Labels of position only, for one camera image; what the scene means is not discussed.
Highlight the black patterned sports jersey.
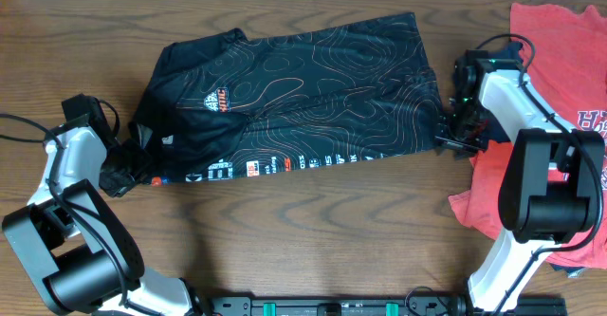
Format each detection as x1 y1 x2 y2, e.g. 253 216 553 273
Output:
130 12 443 186

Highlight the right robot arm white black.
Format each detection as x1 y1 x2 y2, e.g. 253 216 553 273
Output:
434 49 604 315

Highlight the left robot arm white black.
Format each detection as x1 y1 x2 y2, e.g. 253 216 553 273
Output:
2 115 204 315

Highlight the navy blue garment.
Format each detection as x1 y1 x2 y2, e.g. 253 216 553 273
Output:
483 41 523 143

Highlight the red printed t-shirt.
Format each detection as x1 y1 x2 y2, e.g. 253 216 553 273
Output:
448 2 607 270

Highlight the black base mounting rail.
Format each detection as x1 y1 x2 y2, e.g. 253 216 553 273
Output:
208 292 568 316

